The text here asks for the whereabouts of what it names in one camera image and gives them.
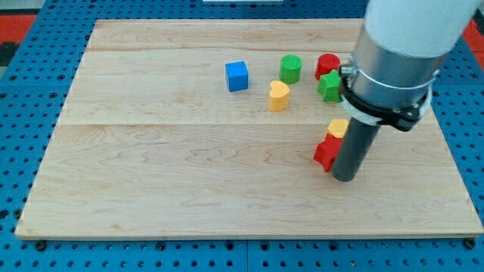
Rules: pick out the yellow block beside rod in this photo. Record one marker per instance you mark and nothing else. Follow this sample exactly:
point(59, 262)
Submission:
point(338, 127)

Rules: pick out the green cylinder block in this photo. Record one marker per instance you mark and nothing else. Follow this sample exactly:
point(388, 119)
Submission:
point(290, 69)

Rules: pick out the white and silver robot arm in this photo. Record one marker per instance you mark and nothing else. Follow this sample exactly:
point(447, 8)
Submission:
point(389, 77)

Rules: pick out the red star block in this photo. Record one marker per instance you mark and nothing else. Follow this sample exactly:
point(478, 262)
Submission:
point(327, 151)

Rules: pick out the blue cube block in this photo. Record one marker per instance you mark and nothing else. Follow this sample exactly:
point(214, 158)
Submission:
point(237, 76)

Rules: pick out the red cylinder block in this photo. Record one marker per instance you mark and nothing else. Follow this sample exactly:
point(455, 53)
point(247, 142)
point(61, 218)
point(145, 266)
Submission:
point(326, 63)

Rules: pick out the light wooden board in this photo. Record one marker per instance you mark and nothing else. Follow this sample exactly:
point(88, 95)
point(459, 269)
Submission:
point(151, 145)

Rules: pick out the yellow heart block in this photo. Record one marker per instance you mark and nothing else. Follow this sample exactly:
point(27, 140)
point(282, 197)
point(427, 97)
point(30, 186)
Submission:
point(279, 96)

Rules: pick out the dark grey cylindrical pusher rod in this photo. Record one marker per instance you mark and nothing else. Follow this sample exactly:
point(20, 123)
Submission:
point(354, 148)

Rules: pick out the green star block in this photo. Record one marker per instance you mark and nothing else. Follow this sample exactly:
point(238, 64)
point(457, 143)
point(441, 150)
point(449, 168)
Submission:
point(328, 87)

